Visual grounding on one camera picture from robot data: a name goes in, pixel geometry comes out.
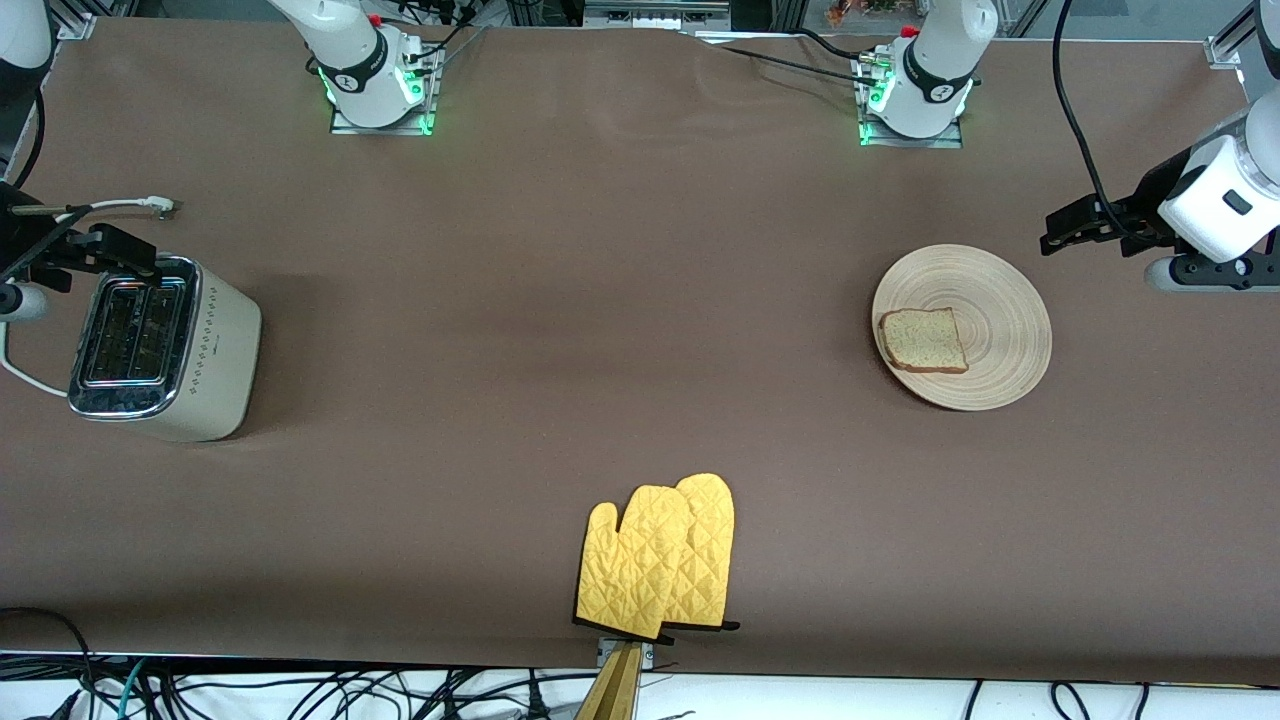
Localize round wooden plate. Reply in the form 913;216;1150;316
872;244;1053;412

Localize slice of brown bread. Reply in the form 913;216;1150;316
878;308;970;375

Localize cream and chrome toaster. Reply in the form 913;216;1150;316
68;255;263;443

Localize brown table cover sheet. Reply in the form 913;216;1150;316
0;15;1280;689

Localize silver metal box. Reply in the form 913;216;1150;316
583;0;733;31

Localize yellow quilted oven mitt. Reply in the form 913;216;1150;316
575;485;693;641
660;473;741;633

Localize white toaster power cord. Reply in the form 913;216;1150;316
0;195;179;398

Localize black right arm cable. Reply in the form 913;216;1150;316
0;90;96;281

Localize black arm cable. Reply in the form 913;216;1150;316
0;90;96;281
1052;0;1151;241

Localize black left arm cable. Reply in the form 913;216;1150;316
1052;0;1151;241

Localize aluminium frame post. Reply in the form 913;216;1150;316
1205;0;1261;69
40;0;136;41

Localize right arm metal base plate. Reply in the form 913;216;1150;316
330;28;439;136

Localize black cable across table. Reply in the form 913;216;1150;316
690;28;881;86

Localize black looped floor cable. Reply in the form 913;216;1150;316
0;607;96;720

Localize black base power cable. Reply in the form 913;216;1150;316
395;0;491;66

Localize teal cable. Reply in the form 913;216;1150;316
115;658;151;719

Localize metal stand bracket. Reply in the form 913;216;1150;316
597;638;656;671

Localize tan camera stand beam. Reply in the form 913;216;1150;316
575;643;643;720

